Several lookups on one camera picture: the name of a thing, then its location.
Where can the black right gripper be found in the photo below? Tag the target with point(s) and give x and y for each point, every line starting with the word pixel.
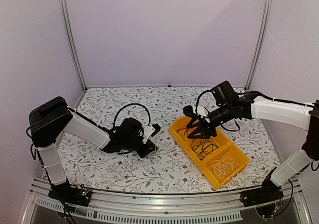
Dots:
pixel 201 129

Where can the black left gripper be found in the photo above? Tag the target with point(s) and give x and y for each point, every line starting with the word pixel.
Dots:
pixel 143 154

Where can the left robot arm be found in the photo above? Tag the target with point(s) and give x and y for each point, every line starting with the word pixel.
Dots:
pixel 54 117

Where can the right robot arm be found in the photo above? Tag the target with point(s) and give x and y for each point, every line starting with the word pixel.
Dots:
pixel 250 105

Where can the yellow three-compartment bin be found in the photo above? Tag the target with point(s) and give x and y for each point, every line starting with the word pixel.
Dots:
pixel 218 158

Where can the floral table mat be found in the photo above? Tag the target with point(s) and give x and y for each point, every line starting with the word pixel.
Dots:
pixel 168 170

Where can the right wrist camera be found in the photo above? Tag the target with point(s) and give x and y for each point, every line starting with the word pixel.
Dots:
pixel 193 111

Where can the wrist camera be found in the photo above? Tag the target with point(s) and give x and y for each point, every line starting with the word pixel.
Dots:
pixel 193 111
pixel 150 131

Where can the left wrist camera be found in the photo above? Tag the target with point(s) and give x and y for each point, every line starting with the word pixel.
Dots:
pixel 150 131

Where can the aluminium front rail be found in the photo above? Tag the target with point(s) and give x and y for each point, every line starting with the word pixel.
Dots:
pixel 128 208

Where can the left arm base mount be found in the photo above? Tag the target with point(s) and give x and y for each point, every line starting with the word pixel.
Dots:
pixel 66 193

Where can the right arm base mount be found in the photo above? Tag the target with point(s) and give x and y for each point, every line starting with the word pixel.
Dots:
pixel 268 192

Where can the right aluminium frame post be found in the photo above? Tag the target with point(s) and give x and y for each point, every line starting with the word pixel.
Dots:
pixel 260 39

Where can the aluminium frame post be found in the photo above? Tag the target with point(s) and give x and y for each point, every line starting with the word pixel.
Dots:
pixel 71 43
pixel 260 39

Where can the left aluminium frame post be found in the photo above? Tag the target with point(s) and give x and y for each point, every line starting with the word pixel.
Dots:
pixel 71 43

